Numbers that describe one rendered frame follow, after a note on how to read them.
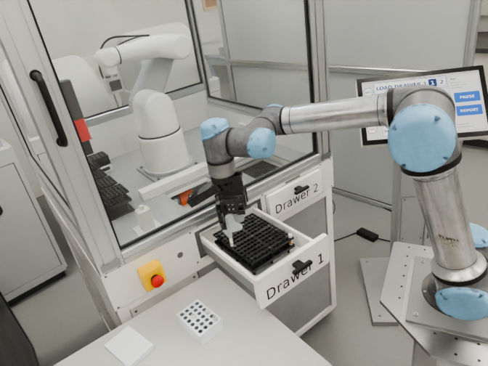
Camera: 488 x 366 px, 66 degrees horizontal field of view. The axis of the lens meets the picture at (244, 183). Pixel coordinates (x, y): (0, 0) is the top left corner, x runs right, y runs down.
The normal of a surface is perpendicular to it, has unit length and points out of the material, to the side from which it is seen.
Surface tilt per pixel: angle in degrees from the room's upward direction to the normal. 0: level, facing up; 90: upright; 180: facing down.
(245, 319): 0
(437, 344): 0
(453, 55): 90
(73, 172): 90
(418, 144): 86
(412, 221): 90
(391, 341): 0
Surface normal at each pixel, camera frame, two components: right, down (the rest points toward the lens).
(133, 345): -0.14, -0.87
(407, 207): -0.12, 0.48
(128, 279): 0.60, 0.30
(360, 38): -0.72, 0.41
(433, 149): -0.47, 0.41
